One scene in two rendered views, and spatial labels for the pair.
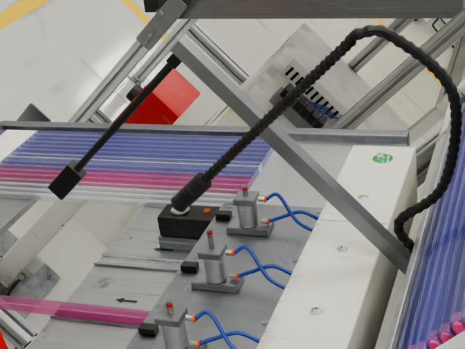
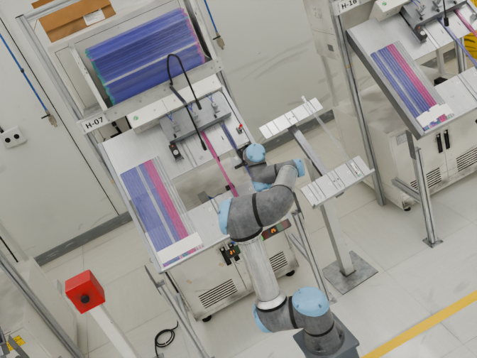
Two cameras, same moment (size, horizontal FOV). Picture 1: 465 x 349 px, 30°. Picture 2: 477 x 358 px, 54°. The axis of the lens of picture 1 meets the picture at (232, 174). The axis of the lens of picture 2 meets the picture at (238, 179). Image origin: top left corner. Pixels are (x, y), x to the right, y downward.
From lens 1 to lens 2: 222 cm
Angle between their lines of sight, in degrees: 75
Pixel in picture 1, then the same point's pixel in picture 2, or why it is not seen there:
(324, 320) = (196, 88)
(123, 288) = (199, 152)
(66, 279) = not seen: outside the picture
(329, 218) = (166, 110)
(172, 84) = (75, 282)
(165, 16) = (16, 347)
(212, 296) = (199, 115)
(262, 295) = (193, 108)
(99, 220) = not seen: outside the picture
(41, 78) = not seen: outside the picture
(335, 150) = (115, 157)
